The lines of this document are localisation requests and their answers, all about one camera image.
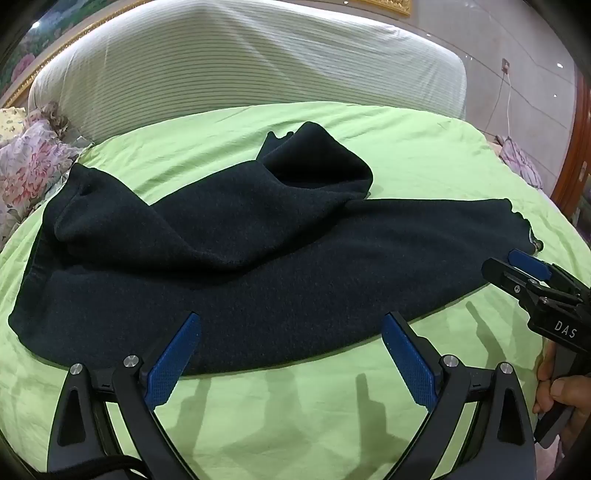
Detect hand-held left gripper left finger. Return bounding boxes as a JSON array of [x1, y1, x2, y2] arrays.
[[46, 311, 204, 480]]

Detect wooden door frame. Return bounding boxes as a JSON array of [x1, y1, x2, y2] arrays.
[[549, 65, 591, 227]]

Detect green bed sheet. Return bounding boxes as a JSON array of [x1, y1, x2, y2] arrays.
[[0, 100, 588, 480]]

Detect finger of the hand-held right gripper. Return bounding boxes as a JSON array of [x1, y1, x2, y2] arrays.
[[507, 248, 583, 291], [481, 257, 544, 315]]

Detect floral pillow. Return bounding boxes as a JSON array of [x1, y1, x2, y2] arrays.
[[0, 102, 94, 252]]

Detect black pants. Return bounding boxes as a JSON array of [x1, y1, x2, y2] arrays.
[[8, 121, 542, 376]]

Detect striped padded headboard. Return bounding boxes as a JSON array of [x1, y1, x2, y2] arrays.
[[28, 0, 467, 145]]

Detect person's right hand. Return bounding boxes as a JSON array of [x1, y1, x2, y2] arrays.
[[532, 340, 591, 445]]

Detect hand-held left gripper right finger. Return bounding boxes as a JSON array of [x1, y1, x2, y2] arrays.
[[381, 311, 539, 480]]

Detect white charger cable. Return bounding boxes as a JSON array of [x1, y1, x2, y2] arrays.
[[485, 73, 512, 139]]

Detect pink floral cloth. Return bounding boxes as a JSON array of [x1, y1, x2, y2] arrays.
[[490, 134, 544, 191]]

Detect gold framed floral painting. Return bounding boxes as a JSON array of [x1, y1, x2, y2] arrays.
[[0, 0, 413, 108]]

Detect yellow printed pillow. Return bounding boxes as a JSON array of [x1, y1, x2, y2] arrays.
[[0, 106, 29, 136]]

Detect black cable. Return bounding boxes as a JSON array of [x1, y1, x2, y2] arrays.
[[39, 453, 146, 480]]

